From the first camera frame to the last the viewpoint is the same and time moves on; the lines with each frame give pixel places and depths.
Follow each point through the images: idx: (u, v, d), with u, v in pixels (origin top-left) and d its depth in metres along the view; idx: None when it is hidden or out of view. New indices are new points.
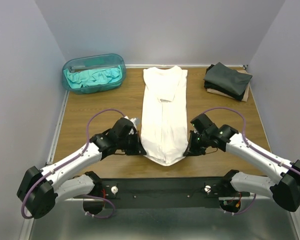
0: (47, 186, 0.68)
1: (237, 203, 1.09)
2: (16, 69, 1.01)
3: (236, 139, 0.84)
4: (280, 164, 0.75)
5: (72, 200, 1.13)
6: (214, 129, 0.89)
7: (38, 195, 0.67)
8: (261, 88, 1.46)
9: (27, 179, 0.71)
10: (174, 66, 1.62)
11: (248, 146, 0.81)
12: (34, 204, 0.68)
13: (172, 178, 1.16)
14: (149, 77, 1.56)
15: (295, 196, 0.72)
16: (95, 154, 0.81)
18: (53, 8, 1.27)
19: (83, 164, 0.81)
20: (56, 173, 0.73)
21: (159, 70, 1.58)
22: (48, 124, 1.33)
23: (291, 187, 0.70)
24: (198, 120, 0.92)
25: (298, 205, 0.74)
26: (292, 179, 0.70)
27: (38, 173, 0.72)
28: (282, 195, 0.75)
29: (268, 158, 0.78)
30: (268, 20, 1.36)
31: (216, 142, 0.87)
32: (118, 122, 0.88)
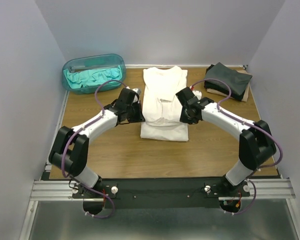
0: (83, 138, 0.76)
1: (237, 203, 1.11)
2: (16, 69, 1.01)
3: (210, 107, 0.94)
4: (243, 122, 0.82)
5: (72, 200, 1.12)
6: (195, 100, 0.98)
7: (77, 147, 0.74)
8: (261, 88, 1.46)
9: (61, 138, 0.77)
10: (174, 67, 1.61)
11: (218, 111, 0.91)
12: (73, 157, 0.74)
13: (172, 179, 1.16)
14: (149, 77, 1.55)
15: (254, 152, 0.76)
16: (113, 116, 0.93)
18: (53, 8, 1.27)
19: (105, 126, 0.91)
20: (86, 129, 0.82)
21: (159, 70, 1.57)
22: (48, 124, 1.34)
23: (249, 140, 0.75)
24: (182, 93, 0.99)
25: (258, 164, 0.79)
26: (251, 134, 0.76)
27: (70, 130, 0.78)
28: (243, 152, 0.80)
29: (233, 119, 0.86)
30: (268, 21, 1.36)
31: (194, 111, 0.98)
32: (123, 91, 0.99)
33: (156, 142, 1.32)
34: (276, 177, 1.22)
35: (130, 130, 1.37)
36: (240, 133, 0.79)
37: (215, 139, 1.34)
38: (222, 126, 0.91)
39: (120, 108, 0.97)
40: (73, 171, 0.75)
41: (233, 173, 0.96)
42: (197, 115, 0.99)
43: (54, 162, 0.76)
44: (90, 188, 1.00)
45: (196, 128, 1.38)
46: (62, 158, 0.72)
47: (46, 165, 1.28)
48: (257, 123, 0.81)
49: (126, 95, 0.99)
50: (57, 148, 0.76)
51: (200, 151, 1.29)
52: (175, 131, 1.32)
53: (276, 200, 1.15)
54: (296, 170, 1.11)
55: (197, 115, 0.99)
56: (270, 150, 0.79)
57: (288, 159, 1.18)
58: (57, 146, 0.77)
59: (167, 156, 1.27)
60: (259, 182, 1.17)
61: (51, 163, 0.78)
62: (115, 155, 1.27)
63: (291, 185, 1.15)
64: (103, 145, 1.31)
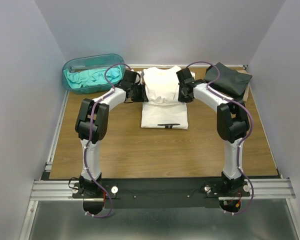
0: (104, 106, 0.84)
1: (237, 203, 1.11)
2: (15, 70, 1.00)
3: (200, 86, 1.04)
4: (223, 98, 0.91)
5: (71, 200, 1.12)
6: (192, 81, 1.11)
7: (101, 114, 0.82)
8: (261, 88, 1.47)
9: (84, 108, 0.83)
10: (175, 66, 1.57)
11: (206, 89, 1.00)
12: (99, 123, 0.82)
13: (172, 179, 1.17)
14: (149, 75, 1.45)
15: (229, 124, 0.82)
16: (123, 92, 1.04)
18: (53, 8, 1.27)
19: (117, 100, 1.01)
20: (104, 100, 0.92)
21: (159, 71, 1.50)
22: (49, 124, 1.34)
23: (225, 113, 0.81)
24: (182, 72, 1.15)
25: (233, 136, 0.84)
26: (227, 107, 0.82)
27: (92, 101, 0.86)
28: (220, 124, 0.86)
29: (217, 96, 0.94)
30: (268, 21, 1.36)
31: (188, 90, 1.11)
32: (128, 71, 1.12)
33: (156, 142, 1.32)
34: (276, 177, 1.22)
35: (130, 130, 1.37)
36: (218, 106, 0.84)
37: (215, 139, 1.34)
38: (206, 102, 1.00)
39: (125, 87, 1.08)
40: (99, 135, 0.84)
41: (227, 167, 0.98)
42: (190, 93, 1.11)
43: (81, 130, 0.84)
44: (93, 181, 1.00)
45: (196, 128, 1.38)
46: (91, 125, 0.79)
47: (46, 165, 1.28)
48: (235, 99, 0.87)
49: (130, 75, 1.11)
50: (82, 117, 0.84)
51: (200, 150, 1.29)
52: (174, 110, 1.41)
53: (276, 200, 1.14)
54: (296, 170, 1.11)
55: (190, 93, 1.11)
56: (244, 125, 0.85)
57: (287, 158, 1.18)
58: (82, 115, 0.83)
59: (167, 155, 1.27)
60: (258, 182, 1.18)
61: (77, 131, 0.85)
62: (115, 154, 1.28)
63: (291, 185, 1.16)
64: (103, 144, 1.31)
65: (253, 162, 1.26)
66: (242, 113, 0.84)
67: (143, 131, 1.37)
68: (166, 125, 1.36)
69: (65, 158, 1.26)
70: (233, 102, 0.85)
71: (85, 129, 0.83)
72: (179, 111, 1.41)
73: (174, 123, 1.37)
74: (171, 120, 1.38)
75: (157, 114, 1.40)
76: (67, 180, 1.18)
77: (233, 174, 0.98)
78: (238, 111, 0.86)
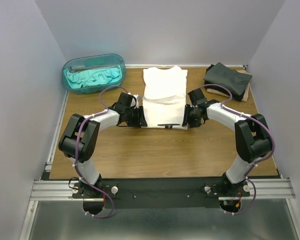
0: (94, 122, 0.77)
1: (237, 203, 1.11)
2: (16, 70, 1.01)
3: (215, 106, 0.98)
4: (241, 115, 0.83)
5: (71, 200, 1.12)
6: (204, 102, 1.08)
7: (90, 132, 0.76)
8: (261, 88, 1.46)
9: (72, 123, 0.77)
10: (174, 67, 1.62)
11: (221, 108, 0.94)
12: (86, 141, 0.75)
13: (173, 179, 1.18)
14: (149, 77, 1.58)
15: (248, 144, 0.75)
16: (115, 114, 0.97)
18: (53, 8, 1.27)
19: (108, 121, 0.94)
20: (95, 118, 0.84)
21: (159, 71, 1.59)
22: (49, 124, 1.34)
23: (244, 130, 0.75)
24: (193, 93, 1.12)
25: (254, 157, 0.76)
26: (246, 124, 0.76)
27: (81, 117, 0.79)
28: (239, 143, 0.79)
29: (233, 113, 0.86)
30: (268, 21, 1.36)
31: (201, 111, 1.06)
32: (122, 95, 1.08)
33: (156, 142, 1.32)
34: (276, 177, 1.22)
35: (130, 130, 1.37)
36: (235, 123, 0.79)
37: (215, 139, 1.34)
38: (224, 122, 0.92)
39: (118, 110, 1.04)
40: (85, 155, 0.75)
41: (231, 170, 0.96)
42: (203, 114, 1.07)
43: (65, 148, 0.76)
44: (93, 184, 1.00)
45: (197, 128, 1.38)
46: (77, 142, 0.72)
47: (46, 165, 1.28)
48: (254, 116, 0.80)
49: (125, 99, 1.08)
50: (68, 133, 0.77)
51: (200, 150, 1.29)
52: (174, 111, 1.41)
53: (276, 200, 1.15)
54: (296, 170, 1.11)
55: (204, 114, 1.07)
56: (267, 143, 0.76)
57: (288, 158, 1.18)
58: (69, 131, 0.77)
59: (167, 155, 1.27)
60: (259, 181, 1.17)
61: (60, 149, 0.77)
62: (115, 155, 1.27)
63: (291, 185, 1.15)
64: (103, 144, 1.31)
65: None
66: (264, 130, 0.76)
67: (143, 131, 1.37)
68: (166, 125, 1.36)
69: (64, 158, 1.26)
70: (251, 118, 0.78)
71: (70, 146, 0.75)
72: (178, 111, 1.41)
73: (174, 123, 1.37)
74: (171, 120, 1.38)
75: (157, 114, 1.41)
76: (66, 180, 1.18)
77: (233, 179, 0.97)
78: (258, 129, 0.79)
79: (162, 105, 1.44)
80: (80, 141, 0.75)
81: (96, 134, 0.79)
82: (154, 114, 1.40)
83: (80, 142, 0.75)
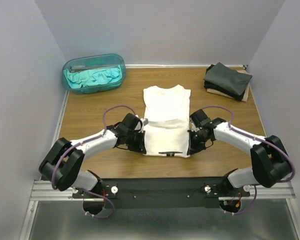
0: (78, 153, 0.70)
1: (237, 203, 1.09)
2: (16, 70, 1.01)
3: (222, 126, 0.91)
4: (254, 138, 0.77)
5: (72, 200, 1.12)
6: (208, 121, 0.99)
7: (70, 163, 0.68)
8: (261, 88, 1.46)
9: (56, 149, 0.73)
10: (177, 86, 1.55)
11: (230, 129, 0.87)
12: (64, 173, 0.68)
13: (172, 179, 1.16)
14: (150, 97, 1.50)
15: (268, 170, 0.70)
16: (113, 137, 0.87)
18: (53, 8, 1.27)
19: (102, 146, 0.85)
20: (84, 145, 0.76)
21: (160, 91, 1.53)
22: (48, 124, 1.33)
23: (261, 157, 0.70)
24: (195, 114, 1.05)
25: (274, 183, 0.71)
26: (262, 149, 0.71)
27: (67, 143, 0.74)
28: (257, 169, 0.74)
29: (244, 135, 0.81)
30: (268, 21, 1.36)
31: (207, 131, 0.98)
32: (128, 116, 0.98)
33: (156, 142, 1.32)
34: None
35: None
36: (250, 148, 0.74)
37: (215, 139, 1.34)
38: (235, 144, 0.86)
39: (121, 131, 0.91)
40: (62, 186, 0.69)
41: (236, 178, 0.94)
42: (210, 135, 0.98)
43: (45, 173, 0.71)
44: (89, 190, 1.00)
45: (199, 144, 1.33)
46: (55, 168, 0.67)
47: None
48: (269, 138, 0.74)
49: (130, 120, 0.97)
50: (50, 159, 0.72)
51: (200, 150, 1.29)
52: (176, 138, 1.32)
53: (277, 200, 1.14)
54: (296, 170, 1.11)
55: (210, 135, 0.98)
56: (287, 167, 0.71)
57: None
58: (50, 157, 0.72)
59: (167, 155, 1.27)
60: None
61: (41, 173, 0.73)
62: (115, 155, 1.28)
63: (290, 185, 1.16)
64: None
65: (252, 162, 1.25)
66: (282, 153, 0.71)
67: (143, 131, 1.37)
68: (168, 153, 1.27)
69: None
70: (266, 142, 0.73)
71: (49, 174, 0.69)
72: (181, 137, 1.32)
73: (176, 151, 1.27)
74: (173, 148, 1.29)
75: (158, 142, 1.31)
76: None
77: (238, 185, 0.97)
78: (274, 151, 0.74)
79: (163, 129, 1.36)
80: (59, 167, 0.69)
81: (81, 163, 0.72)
82: (155, 139, 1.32)
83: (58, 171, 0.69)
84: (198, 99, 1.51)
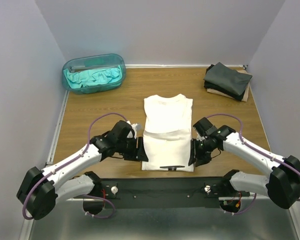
0: (47, 186, 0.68)
1: (237, 203, 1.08)
2: (16, 70, 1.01)
3: (232, 138, 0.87)
4: (272, 159, 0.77)
5: (72, 200, 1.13)
6: (215, 130, 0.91)
7: (39, 197, 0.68)
8: (261, 88, 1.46)
9: (28, 180, 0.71)
10: (178, 95, 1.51)
11: (243, 144, 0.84)
12: (35, 206, 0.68)
13: (172, 179, 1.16)
14: (150, 106, 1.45)
15: (288, 193, 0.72)
16: (95, 155, 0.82)
18: (53, 8, 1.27)
19: (83, 166, 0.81)
20: (57, 173, 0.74)
21: (161, 100, 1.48)
22: (48, 125, 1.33)
23: (282, 181, 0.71)
24: (199, 124, 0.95)
25: (291, 202, 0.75)
26: (283, 174, 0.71)
27: (39, 173, 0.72)
28: (275, 190, 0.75)
29: (261, 154, 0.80)
30: (268, 21, 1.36)
31: (215, 141, 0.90)
32: (117, 125, 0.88)
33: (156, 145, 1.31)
34: None
35: None
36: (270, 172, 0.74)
37: None
38: (247, 159, 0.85)
39: (111, 142, 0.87)
40: (37, 215, 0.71)
41: (240, 183, 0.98)
42: (216, 145, 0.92)
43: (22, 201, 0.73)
44: (86, 194, 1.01)
45: None
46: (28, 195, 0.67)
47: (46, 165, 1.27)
48: (288, 160, 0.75)
49: (119, 129, 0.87)
50: (24, 189, 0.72)
51: None
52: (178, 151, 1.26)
53: None
54: None
55: (217, 145, 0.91)
56: None
57: None
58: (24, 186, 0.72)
59: None
60: None
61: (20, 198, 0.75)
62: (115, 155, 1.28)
63: None
64: None
65: None
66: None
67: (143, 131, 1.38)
68: (170, 167, 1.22)
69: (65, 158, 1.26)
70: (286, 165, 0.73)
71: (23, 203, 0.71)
72: (183, 148, 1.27)
73: (178, 166, 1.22)
74: (174, 161, 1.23)
75: (160, 154, 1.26)
76: None
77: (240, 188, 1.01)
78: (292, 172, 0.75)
79: (165, 141, 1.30)
80: (33, 193, 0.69)
81: (54, 193, 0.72)
82: (155, 152, 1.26)
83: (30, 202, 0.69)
84: (198, 99, 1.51)
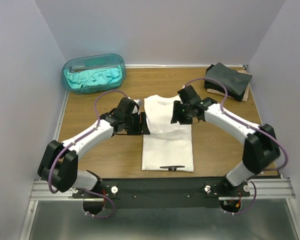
0: (72, 155, 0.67)
1: (237, 203, 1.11)
2: (16, 70, 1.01)
3: (214, 108, 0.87)
4: (248, 126, 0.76)
5: (71, 200, 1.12)
6: (198, 100, 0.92)
7: (65, 166, 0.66)
8: (261, 88, 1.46)
9: (49, 152, 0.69)
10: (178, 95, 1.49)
11: (223, 113, 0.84)
12: (62, 176, 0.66)
13: (172, 179, 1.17)
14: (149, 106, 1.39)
15: (259, 158, 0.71)
16: (108, 128, 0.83)
18: (53, 8, 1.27)
19: (98, 139, 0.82)
20: (77, 144, 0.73)
21: (159, 99, 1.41)
22: (48, 124, 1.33)
23: (255, 146, 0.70)
24: (184, 91, 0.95)
25: (263, 169, 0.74)
26: (257, 139, 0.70)
27: (59, 145, 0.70)
28: (248, 157, 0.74)
29: (238, 123, 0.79)
30: (268, 21, 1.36)
31: (197, 112, 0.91)
32: (123, 101, 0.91)
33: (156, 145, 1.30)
34: (276, 177, 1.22)
35: None
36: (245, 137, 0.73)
37: (215, 139, 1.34)
38: (226, 129, 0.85)
39: (117, 118, 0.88)
40: (63, 187, 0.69)
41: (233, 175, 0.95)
42: (198, 116, 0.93)
43: (43, 177, 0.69)
44: (89, 190, 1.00)
45: (202, 148, 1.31)
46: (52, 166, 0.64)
47: None
48: (262, 127, 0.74)
49: (125, 105, 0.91)
50: (46, 163, 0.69)
51: (200, 150, 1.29)
52: (178, 151, 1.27)
53: (276, 200, 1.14)
54: (296, 169, 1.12)
55: (199, 116, 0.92)
56: (274, 154, 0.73)
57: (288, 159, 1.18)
58: (45, 160, 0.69)
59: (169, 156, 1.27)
60: (259, 181, 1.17)
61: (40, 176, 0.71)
62: (115, 155, 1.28)
63: (291, 185, 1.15)
64: (103, 144, 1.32)
65: None
66: (273, 142, 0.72)
67: None
68: (170, 168, 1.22)
69: None
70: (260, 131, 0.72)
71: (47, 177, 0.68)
72: (183, 149, 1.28)
73: (178, 166, 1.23)
74: (174, 162, 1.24)
75: (160, 154, 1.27)
76: None
77: (237, 183, 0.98)
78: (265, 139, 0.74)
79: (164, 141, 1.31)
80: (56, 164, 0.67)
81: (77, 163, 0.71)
82: (155, 153, 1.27)
83: (54, 174, 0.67)
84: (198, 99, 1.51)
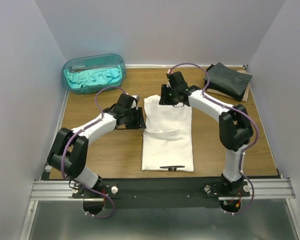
0: (82, 139, 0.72)
1: (237, 203, 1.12)
2: (16, 70, 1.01)
3: (196, 93, 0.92)
4: (223, 106, 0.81)
5: (71, 200, 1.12)
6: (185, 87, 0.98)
7: (76, 150, 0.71)
8: (261, 88, 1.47)
9: (60, 139, 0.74)
10: None
11: (203, 97, 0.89)
12: (73, 160, 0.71)
13: (172, 179, 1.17)
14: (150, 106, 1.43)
15: (233, 134, 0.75)
16: (112, 120, 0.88)
18: (53, 8, 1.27)
19: (103, 129, 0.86)
20: (86, 131, 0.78)
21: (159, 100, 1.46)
22: (48, 124, 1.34)
23: (227, 122, 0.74)
24: (173, 76, 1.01)
25: (238, 145, 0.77)
26: (229, 115, 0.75)
27: (69, 132, 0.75)
28: (224, 135, 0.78)
29: (214, 103, 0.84)
30: (268, 21, 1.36)
31: (182, 98, 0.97)
32: (122, 96, 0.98)
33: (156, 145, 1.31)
34: (276, 177, 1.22)
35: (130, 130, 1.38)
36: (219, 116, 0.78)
37: (215, 139, 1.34)
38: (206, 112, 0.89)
39: (118, 112, 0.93)
40: (73, 173, 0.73)
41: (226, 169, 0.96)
42: (183, 101, 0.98)
43: (54, 163, 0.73)
44: (90, 188, 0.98)
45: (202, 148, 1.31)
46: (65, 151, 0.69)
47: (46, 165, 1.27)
48: (236, 106, 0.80)
49: (125, 100, 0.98)
50: (56, 149, 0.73)
51: (200, 150, 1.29)
52: (178, 151, 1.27)
53: (276, 200, 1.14)
54: (296, 169, 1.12)
55: (184, 102, 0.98)
56: (248, 131, 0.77)
57: (287, 159, 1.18)
58: (56, 146, 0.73)
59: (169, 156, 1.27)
60: (259, 181, 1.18)
61: (50, 163, 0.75)
62: (115, 154, 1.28)
63: (290, 185, 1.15)
64: (103, 145, 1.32)
65: (252, 162, 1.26)
66: (245, 119, 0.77)
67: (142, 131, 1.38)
68: (170, 168, 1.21)
69: None
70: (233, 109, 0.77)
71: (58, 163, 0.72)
72: (183, 149, 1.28)
73: (178, 166, 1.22)
74: (174, 161, 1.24)
75: (160, 154, 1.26)
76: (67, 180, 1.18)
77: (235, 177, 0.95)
78: (239, 118, 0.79)
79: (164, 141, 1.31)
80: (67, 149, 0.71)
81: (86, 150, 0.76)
82: (155, 153, 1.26)
83: (66, 160, 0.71)
84: None
